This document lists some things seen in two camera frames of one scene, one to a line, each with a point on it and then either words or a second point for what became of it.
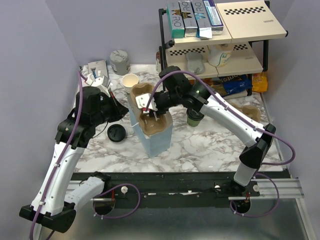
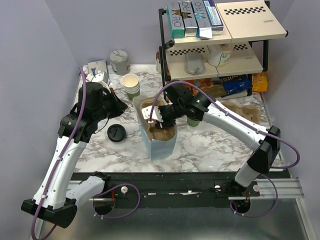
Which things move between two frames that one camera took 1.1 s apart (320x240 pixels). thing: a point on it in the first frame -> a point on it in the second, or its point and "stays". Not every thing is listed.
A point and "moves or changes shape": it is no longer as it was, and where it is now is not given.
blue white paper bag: (156, 144) moves or changes shape
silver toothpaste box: (189, 19) stays
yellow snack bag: (259, 82) stays
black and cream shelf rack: (240, 50) stays
